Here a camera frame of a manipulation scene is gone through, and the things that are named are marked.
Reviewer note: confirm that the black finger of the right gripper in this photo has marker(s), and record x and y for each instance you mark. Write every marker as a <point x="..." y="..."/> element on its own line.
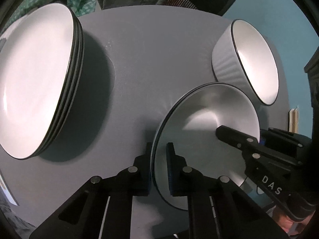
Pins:
<point x="244" y="142"/>

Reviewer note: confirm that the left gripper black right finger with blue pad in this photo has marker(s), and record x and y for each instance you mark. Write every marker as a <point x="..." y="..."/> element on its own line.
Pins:
<point x="217" y="208"/>

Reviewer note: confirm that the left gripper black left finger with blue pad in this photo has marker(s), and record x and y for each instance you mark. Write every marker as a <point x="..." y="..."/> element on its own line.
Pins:
<point x="101" y="208"/>

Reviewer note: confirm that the shallow white bowl black rim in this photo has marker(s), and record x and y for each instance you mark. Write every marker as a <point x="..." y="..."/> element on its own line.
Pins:
<point x="191" y="126"/>

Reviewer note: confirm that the stack of white plates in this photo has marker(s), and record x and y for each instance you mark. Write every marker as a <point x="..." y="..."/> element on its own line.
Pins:
<point x="41" y="64"/>

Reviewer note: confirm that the person's right hand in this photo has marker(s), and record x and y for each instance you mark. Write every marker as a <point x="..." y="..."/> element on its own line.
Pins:
<point x="288" y="225"/>

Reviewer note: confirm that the deep ribbed white bowl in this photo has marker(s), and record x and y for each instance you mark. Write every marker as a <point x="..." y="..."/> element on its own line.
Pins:
<point x="242" y="58"/>

